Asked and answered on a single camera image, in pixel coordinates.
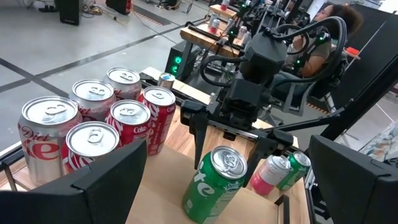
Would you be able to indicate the wooden workstation table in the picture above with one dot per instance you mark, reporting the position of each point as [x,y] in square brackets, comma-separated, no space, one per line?
[205,39]

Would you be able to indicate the small red object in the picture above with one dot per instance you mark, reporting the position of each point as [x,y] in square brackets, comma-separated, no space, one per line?
[353,51]

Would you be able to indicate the black partition panel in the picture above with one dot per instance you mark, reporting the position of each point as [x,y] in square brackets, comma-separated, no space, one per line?
[376,37]

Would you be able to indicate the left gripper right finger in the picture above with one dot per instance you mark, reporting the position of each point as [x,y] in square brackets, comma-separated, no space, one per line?
[351,193]

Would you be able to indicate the green Sprite can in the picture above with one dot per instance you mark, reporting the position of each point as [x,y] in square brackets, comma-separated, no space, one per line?
[214,189]
[296,169]

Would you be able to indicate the tall can with blue tab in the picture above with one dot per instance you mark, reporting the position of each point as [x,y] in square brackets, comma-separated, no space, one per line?
[166,81]

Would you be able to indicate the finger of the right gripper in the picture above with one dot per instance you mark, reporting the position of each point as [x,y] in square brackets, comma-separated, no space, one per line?
[199,130]
[264,146]

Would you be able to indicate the patterned fabric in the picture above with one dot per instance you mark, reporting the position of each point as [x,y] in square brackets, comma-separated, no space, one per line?
[382,146]

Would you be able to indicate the silver Diet Coke can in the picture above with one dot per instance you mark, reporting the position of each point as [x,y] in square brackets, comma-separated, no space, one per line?
[46,140]
[93,93]
[124,79]

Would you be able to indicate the person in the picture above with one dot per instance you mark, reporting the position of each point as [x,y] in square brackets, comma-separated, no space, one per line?
[340,18]

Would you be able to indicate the white and red soda can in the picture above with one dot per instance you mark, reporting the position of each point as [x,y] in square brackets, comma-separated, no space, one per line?
[270,174]

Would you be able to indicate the black office chair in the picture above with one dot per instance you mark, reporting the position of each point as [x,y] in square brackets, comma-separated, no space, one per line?
[311,91]

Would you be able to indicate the black device with green light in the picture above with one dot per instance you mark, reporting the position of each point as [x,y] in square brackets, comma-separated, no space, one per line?
[177,60]

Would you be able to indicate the wooden shelf with black frame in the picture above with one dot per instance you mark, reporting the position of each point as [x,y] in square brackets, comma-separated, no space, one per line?
[174,174]

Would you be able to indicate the black aluminium table frame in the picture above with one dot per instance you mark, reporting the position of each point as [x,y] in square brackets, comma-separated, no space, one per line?
[148,80]

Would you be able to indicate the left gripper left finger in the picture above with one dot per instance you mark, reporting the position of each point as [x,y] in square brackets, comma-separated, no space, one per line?
[102,193]

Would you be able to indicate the black speaker box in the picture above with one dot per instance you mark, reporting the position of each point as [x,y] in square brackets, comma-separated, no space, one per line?
[119,5]
[70,11]

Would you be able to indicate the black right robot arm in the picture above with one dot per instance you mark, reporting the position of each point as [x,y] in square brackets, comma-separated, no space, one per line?
[264,53]

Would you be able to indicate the red Coca-Cola can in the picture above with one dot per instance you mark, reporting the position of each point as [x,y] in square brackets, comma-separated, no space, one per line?
[161,115]
[84,141]
[130,119]

